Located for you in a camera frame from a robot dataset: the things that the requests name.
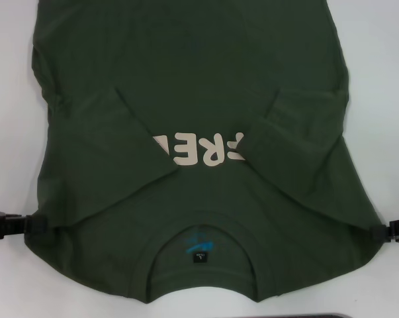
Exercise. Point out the dark green FREE! t-shirt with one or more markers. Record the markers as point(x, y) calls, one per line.
point(199, 83)

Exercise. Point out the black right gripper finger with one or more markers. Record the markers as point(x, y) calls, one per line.
point(392, 231)

